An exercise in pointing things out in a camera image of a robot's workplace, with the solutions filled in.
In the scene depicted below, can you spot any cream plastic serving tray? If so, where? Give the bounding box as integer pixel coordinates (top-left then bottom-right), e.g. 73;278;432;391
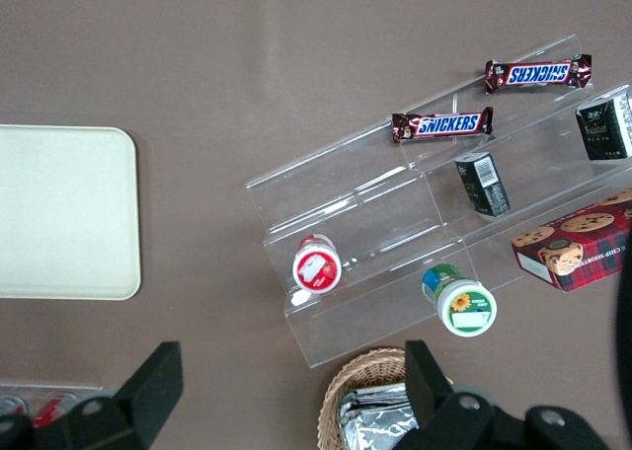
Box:
0;123;143;302

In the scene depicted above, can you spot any clear acrylic stepped shelf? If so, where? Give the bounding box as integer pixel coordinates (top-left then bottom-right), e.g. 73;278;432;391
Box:
245;34;632;370

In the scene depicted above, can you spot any black box with white side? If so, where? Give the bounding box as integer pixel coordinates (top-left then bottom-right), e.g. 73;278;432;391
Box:
575;94;632;163

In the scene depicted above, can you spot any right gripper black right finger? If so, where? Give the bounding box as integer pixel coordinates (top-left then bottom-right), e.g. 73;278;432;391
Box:
404;339;500;450

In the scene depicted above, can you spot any clear acrylic bottle rack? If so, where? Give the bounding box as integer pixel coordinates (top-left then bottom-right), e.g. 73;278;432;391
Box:
0;380;105;421

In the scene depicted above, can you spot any small black barcode box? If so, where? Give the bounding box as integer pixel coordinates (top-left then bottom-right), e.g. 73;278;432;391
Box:
453;152;513;218

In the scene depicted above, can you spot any green lid sunflower cup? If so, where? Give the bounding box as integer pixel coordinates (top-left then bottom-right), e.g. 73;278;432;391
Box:
421;262;499;338

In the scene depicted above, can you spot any Snickers chocolate bar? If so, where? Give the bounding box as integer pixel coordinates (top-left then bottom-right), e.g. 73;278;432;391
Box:
391;106;495;146
484;53;593;96

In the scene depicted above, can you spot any red tartan cookie box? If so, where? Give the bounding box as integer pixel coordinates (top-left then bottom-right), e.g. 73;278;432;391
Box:
511;187;632;293

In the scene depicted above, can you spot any foil wrapped packet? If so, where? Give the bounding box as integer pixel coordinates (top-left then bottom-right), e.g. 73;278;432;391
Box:
343;383;411;408
339;401;421;450

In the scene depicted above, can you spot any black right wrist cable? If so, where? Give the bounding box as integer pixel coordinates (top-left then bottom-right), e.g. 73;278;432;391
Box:
610;266;632;450

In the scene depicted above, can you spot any light wicker basket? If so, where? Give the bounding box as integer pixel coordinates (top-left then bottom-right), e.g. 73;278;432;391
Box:
317;346;455;450

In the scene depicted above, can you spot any red lid yogurt cup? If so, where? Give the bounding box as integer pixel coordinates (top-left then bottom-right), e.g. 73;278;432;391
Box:
290;232;344;294

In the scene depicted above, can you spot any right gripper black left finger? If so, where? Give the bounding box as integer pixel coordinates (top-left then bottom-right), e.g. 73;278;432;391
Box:
63;340;185;450

